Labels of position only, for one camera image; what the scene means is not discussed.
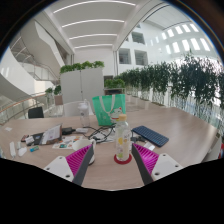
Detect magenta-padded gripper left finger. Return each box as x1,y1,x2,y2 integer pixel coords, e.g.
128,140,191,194
43,143,95,187

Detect open printed booklet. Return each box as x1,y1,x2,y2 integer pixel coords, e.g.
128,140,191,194
40,123,64,146

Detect colourful sticker sheet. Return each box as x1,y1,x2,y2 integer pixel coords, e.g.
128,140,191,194
53,134,84,150

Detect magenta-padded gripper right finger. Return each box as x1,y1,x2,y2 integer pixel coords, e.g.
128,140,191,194
131,142,184,187

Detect black flat case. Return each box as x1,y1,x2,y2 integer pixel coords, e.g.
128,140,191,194
31,132,44,146

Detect white paper packet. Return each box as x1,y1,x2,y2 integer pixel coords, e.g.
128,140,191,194
143,141,156,152

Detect white power strip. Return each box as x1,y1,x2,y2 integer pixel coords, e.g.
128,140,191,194
9,141,17,159

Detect white planter cabinet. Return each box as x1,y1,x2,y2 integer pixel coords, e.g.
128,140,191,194
59,60,105,104

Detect clear shaker bottle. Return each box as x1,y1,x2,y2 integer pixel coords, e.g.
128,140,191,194
77,99,91,128

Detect white chair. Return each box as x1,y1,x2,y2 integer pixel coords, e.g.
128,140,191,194
63,100,94,118

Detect small planter with green plants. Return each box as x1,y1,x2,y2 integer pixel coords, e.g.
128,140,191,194
44,84,64,106

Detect black cable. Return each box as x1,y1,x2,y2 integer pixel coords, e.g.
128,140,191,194
84,124,116,144

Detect black chair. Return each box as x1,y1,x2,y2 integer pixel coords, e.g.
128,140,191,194
27,106,45,120

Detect clear bottle with yellow cap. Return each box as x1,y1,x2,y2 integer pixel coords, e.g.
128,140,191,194
114,113,133,162

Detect row of green hedge plants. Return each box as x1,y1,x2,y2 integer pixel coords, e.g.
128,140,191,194
104,53,224,121

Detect white card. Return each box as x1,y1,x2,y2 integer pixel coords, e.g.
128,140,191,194
25,134,35,146

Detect glass railing with wooden handrail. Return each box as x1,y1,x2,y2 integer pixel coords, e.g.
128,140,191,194
0,92,48,124

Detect ceiling strip lights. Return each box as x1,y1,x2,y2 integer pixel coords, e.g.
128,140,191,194
53,0,138,50

